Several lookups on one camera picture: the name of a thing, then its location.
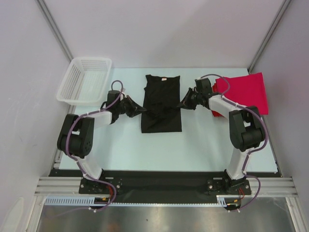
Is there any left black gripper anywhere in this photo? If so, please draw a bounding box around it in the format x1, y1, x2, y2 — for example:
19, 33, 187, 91
116, 95, 146, 118

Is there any black t shirt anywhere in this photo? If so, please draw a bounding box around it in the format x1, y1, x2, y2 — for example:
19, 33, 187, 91
141, 74, 182, 133

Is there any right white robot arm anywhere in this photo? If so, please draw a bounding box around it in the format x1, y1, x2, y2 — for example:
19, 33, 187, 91
178, 75, 268, 194

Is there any red folded t shirt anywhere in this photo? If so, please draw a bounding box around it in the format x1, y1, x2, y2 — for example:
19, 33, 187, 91
211, 83, 223, 117

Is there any white plastic basket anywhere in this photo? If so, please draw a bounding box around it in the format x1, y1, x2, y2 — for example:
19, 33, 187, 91
56, 57, 112, 106

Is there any pink folded t shirt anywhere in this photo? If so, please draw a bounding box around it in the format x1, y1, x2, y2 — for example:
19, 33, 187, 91
215, 72, 269, 115

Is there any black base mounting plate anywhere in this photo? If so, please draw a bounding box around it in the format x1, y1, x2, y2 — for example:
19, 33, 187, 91
48, 170, 282, 203

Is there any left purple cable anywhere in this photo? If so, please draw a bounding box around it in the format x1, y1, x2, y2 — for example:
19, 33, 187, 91
65, 80, 127, 213

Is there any purple cable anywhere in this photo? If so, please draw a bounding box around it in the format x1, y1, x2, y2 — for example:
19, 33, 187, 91
197, 73, 268, 213
65, 80, 127, 213

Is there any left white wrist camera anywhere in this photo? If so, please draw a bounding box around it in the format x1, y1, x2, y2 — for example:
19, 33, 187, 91
121, 88, 126, 97

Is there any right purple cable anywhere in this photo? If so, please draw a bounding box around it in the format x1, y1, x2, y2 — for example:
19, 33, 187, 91
197, 73, 268, 213

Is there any white slotted cable duct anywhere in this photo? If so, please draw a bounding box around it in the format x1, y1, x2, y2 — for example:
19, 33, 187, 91
45, 195, 240, 208

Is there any aluminium front rail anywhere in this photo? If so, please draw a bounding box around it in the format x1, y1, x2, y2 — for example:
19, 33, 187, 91
34, 177, 298, 197

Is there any right aluminium frame post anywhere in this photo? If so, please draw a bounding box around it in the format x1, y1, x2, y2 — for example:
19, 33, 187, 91
247, 0, 293, 73

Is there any aluminium frame post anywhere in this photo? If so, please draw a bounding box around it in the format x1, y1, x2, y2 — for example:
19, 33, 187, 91
247, 0, 293, 73
35, 0, 74, 63

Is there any left aluminium frame post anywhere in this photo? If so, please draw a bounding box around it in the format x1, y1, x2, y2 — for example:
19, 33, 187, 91
35, 0, 74, 63

